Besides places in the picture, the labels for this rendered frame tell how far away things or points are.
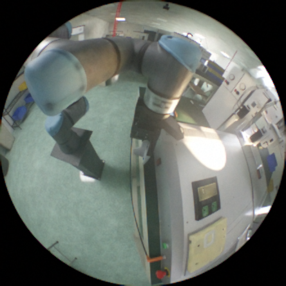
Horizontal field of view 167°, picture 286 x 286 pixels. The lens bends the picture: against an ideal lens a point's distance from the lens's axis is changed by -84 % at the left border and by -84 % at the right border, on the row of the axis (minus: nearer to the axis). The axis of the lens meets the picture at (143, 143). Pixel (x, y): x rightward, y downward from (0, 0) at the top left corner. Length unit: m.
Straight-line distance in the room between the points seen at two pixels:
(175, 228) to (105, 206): 0.91
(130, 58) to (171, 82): 0.08
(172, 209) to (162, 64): 0.32
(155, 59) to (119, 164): 1.09
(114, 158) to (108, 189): 0.37
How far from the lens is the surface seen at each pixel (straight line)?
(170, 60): 0.16
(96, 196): 1.15
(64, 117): 0.51
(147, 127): 0.26
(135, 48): 0.18
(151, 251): 0.45
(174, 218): 0.30
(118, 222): 1.16
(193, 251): 0.34
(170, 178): 0.29
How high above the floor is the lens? 1.11
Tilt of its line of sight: 59 degrees down
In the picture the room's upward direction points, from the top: 22 degrees clockwise
